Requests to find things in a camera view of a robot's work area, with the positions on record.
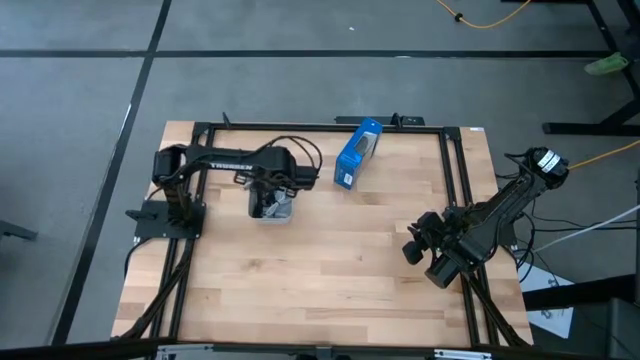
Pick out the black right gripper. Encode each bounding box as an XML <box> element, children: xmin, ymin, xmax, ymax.
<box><xmin>401</xmin><ymin>209</ymin><xmax>489</xmax><ymax>290</ymax></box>

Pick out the blue cardboard product box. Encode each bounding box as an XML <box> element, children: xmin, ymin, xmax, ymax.
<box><xmin>333</xmin><ymin>117</ymin><xmax>384</xmax><ymax>192</ymax></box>

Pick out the white printed paper sheet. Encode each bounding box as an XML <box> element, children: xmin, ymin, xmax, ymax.
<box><xmin>516</xmin><ymin>261</ymin><xmax>576</xmax><ymax>341</ymax></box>

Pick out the black floor bar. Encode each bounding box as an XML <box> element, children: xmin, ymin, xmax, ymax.
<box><xmin>521</xmin><ymin>273</ymin><xmax>637</xmax><ymax>312</ymax></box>

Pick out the black desk leg stand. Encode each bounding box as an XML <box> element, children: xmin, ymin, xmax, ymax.
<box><xmin>501</xmin><ymin>0</ymin><xmax>640</xmax><ymax>138</ymax></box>

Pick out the green crumpled cloth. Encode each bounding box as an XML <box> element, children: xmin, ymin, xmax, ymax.
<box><xmin>583</xmin><ymin>51</ymin><xmax>631</xmax><ymax>77</ymax></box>

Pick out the black furniture foot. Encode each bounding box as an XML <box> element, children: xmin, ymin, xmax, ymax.
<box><xmin>0</xmin><ymin>218</ymin><xmax>39</xmax><ymax>242</ymax></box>

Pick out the white plastic bin with handle slots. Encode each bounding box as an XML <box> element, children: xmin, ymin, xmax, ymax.
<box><xmin>247</xmin><ymin>188</ymin><xmax>296</xmax><ymax>225</ymax></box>

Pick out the black aluminium table frame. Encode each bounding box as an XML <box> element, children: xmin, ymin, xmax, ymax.
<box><xmin>110</xmin><ymin>112</ymin><xmax>535</xmax><ymax>352</ymax></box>

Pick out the black floor cables bundle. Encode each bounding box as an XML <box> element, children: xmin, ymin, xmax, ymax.
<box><xmin>497</xmin><ymin>197</ymin><xmax>640</xmax><ymax>286</ymax></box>

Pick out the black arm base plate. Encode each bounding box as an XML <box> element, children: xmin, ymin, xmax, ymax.
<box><xmin>124</xmin><ymin>199</ymin><xmax>207</xmax><ymax>241</ymax></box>

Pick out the white cable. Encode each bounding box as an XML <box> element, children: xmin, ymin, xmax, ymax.
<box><xmin>531</xmin><ymin>203</ymin><xmax>640</xmax><ymax>254</ymax></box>

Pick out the yellow extension cable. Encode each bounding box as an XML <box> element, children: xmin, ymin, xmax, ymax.
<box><xmin>433</xmin><ymin>0</ymin><xmax>532</xmax><ymax>30</ymax></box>
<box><xmin>567</xmin><ymin>140</ymin><xmax>640</xmax><ymax>172</ymax></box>

